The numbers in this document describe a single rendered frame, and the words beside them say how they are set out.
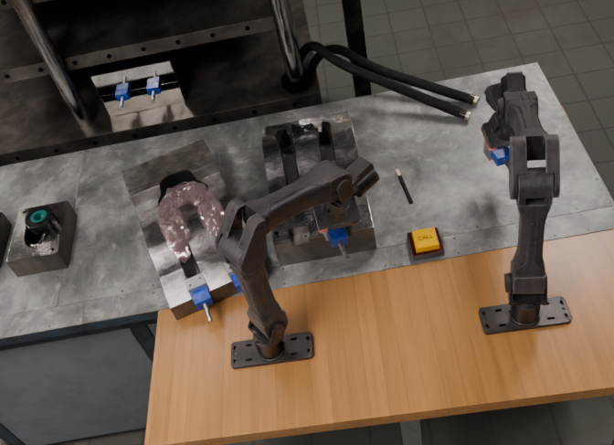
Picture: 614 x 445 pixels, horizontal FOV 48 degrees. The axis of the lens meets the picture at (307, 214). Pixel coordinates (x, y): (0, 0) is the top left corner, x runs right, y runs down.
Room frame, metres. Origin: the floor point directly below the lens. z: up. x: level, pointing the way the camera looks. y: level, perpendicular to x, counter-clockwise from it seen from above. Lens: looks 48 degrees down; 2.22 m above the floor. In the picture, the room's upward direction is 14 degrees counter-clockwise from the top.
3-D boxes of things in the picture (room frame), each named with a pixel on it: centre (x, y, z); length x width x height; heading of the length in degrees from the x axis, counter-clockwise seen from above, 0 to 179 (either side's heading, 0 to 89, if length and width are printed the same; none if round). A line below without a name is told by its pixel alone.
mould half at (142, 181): (1.31, 0.32, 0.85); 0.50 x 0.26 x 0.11; 12
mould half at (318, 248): (1.37, -0.05, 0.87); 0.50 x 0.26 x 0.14; 175
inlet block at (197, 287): (1.04, 0.30, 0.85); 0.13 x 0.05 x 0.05; 12
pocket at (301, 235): (1.14, 0.03, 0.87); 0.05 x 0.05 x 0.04; 85
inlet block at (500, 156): (1.20, -0.53, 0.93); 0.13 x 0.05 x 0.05; 4
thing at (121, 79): (2.21, 0.43, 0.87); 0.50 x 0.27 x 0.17; 175
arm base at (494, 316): (0.81, -0.43, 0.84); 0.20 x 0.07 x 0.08; 83
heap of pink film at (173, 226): (1.31, 0.31, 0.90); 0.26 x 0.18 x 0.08; 12
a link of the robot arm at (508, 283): (0.82, -0.43, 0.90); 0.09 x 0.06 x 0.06; 74
